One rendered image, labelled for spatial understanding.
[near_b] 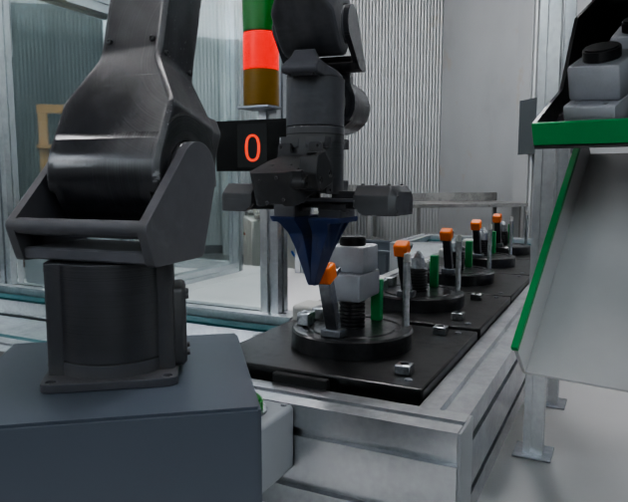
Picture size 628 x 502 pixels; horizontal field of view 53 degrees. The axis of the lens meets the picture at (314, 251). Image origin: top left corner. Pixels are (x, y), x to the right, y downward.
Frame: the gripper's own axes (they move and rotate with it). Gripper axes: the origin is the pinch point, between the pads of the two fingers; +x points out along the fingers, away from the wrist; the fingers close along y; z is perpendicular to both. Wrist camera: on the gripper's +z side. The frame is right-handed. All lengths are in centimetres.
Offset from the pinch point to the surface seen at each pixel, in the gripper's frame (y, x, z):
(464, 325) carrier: 9.9, 11.5, -24.4
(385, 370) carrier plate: 7.1, 11.8, -1.9
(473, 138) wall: -167, -70, -852
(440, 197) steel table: -169, 10, -685
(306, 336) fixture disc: -2.6, 9.8, -3.6
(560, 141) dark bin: 22.4, -10.5, -2.2
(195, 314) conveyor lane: -31.3, 13.8, -22.1
